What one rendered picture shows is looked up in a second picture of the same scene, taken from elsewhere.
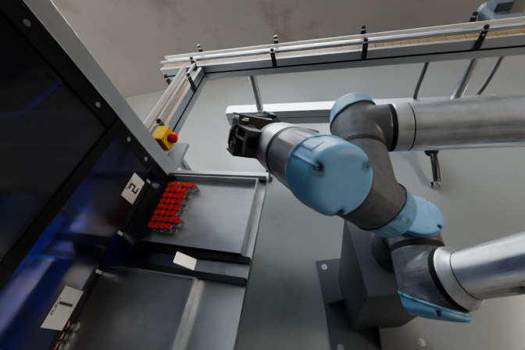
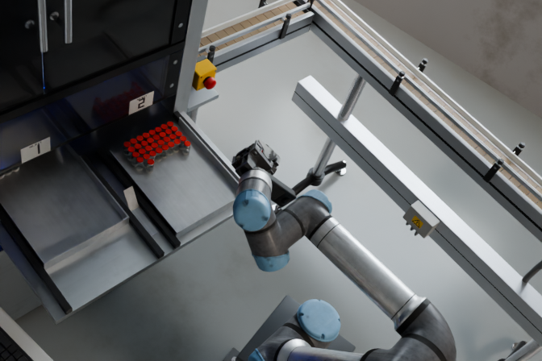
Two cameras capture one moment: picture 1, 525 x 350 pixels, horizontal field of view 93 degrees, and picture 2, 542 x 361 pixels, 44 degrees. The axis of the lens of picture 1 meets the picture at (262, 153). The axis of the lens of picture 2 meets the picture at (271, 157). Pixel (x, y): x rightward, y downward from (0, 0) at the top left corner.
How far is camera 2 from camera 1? 114 cm
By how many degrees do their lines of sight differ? 7
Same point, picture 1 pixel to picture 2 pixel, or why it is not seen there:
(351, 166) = (257, 213)
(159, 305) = (86, 211)
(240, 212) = (205, 205)
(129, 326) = (54, 205)
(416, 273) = (275, 341)
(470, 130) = (344, 261)
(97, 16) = not seen: outside the picture
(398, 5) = not seen: outside the picture
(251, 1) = not seen: outside the picture
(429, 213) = (327, 325)
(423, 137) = (323, 244)
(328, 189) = (243, 213)
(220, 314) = (125, 258)
